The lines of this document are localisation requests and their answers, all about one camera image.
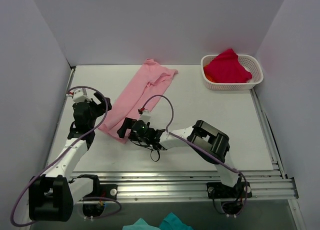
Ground pink t-shirt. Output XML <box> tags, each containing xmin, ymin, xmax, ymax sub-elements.
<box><xmin>98</xmin><ymin>59</ymin><xmax>179</xmax><ymax>144</ymax></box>

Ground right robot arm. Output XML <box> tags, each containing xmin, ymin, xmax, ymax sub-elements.
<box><xmin>117</xmin><ymin>118</ymin><xmax>241</xmax><ymax>196</ymax></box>

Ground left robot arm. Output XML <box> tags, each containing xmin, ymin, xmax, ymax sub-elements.
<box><xmin>28</xmin><ymin>88</ymin><xmax>112</xmax><ymax>221</ymax></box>

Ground orange t-shirt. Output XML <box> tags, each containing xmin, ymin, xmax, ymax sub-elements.
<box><xmin>203</xmin><ymin>67</ymin><xmax>215</xmax><ymax>82</ymax></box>

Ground teal t-shirt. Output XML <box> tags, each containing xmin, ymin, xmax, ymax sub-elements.
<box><xmin>121</xmin><ymin>211</ymin><xmax>195</xmax><ymax>230</ymax></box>

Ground red t-shirt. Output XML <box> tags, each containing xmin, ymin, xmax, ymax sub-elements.
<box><xmin>204</xmin><ymin>49</ymin><xmax>252</xmax><ymax>83</ymax></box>

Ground white plastic basket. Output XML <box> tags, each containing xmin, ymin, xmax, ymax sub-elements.
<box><xmin>200</xmin><ymin>54</ymin><xmax>264</xmax><ymax>91</ymax></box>

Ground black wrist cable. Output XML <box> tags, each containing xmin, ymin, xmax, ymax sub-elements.
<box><xmin>128</xmin><ymin>133</ymin><xmax>162</xmax><ymax>162</ymax></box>

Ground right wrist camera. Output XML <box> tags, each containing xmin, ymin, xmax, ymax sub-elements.
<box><xmin>138</xmin><ymin>107</ymin><xmax>151</xmax><ymax>125</ymax></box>

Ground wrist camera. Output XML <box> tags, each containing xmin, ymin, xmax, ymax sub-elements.
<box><xmin>138</xmin><ymin>107</ymin><xmax>151</xmax><ymax>125</ymax></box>
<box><xmin>66</xmin><ymin>88</ymin><xmax>92</xmax><ymax>103</ymax></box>

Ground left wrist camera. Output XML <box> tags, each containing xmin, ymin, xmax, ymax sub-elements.
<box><xmin>66</xmin><ymin>88</ymin><xmax>92</xmax><ymax>103</ymax></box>

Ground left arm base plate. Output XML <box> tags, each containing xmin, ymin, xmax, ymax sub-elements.
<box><xmin>80</xmin><ymin>184</ymin><xmax>118</xmax><ymax>202</ymax></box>

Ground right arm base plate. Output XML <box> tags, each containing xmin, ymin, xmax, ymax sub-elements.
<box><xmin>206</xmin><ymin>182</ymin><xmax>246</xmax><ymax>199</ymax></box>

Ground aluminium rail frame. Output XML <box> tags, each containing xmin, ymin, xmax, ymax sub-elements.
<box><xmin>27</xmin><ymin>64</ymin><xmax>300</xmax><ymax>230</ymax></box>

